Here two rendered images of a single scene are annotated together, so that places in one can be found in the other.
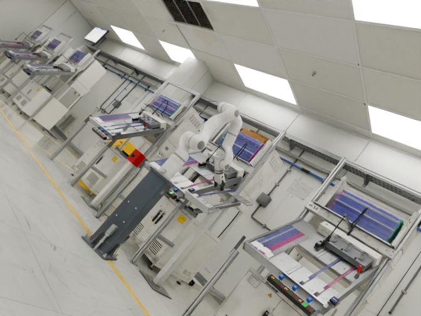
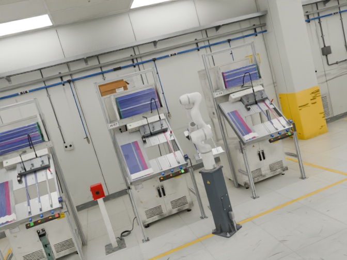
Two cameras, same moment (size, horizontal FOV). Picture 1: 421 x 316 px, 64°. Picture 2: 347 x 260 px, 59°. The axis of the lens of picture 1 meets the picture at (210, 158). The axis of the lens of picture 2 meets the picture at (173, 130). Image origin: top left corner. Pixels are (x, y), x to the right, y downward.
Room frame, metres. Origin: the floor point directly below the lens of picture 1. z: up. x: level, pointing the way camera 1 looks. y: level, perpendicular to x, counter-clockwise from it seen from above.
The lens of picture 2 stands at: (1.12, 2.88, 1.65)
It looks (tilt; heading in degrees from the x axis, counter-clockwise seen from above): 8 degrees down; 304
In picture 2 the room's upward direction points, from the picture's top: 16 degrees counter-clockwise
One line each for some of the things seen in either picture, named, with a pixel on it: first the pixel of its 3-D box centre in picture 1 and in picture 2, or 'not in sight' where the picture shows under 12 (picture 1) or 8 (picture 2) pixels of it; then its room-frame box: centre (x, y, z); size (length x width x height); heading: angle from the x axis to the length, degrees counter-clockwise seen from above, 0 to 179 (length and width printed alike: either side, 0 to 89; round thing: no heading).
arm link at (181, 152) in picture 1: (186, 145); (200, 141); (2.64, 0.21, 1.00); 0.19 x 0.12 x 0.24; 41
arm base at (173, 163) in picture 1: (170, 167); (208, 160); (2.61, 0.18, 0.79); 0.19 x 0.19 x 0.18
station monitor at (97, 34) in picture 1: (97, 37); not in sight; (6.78, 3.35, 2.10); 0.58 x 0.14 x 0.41; 47
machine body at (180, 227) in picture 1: (169, 235); (157, 190); (3.71, -0.21, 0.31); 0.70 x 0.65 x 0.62; 47
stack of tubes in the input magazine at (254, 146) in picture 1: (240, 146); (138, 102); (3.58, -0.17, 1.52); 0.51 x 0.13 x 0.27; 47
